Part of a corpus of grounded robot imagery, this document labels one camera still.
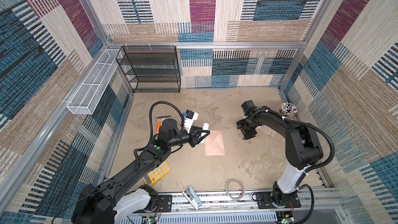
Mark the white wire mesh basket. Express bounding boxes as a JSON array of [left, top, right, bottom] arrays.
[[67, 49, 119, 115]]

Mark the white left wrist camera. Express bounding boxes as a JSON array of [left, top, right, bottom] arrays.
[[183, 110, 199, 133]]

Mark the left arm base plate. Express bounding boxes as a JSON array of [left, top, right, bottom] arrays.
[[145, 195, 173, 213]]

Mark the coiled white cable ring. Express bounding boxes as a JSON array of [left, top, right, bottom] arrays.
[[225, 178, 245, 201]]

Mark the white glue stick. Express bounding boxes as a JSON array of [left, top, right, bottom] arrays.
[[200, 123, 210, 144]]

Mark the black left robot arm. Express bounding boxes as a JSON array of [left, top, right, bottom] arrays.
[[71, 111, 210, 224]]

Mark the yellow calculator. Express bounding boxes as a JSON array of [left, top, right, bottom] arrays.
[[143, 161, 171, 186]]

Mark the pack of coloured markers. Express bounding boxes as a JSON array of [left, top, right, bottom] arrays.
[[157, 116, 171, 133]]

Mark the black wire shelf rack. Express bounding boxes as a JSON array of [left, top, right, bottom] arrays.
[[116, 46, 181, 93]]

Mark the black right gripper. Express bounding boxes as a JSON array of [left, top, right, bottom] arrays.
[[236, 117, 258, 140]]

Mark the cup of pencils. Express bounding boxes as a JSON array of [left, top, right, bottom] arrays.
[[279, 102, 297, 118]]

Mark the light blue stapler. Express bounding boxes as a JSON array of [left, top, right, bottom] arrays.
[[182, 186, 202, 210]]

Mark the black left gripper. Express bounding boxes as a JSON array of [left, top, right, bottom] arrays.
[[166, 126, 208, 149]]

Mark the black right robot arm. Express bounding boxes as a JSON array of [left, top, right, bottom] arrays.
[[236, 101, 335, 208]]

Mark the pink envelope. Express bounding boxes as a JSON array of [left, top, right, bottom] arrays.
[[205, 130, 225, 156]]

